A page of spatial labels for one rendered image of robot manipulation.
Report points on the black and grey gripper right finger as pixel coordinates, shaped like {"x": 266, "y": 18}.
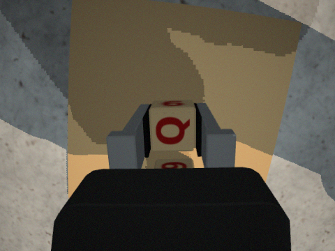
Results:
{"x": 216, "y": 146}

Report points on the tan flat mat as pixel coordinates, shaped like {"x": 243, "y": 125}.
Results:
{"x": 124, "y": 53}

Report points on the tan block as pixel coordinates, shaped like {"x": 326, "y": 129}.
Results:
{"x": 172, "y": 125}
{"x": 173, "y": 163}

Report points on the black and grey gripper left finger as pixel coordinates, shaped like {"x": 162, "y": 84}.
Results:
{"x": 126, "y": 149}

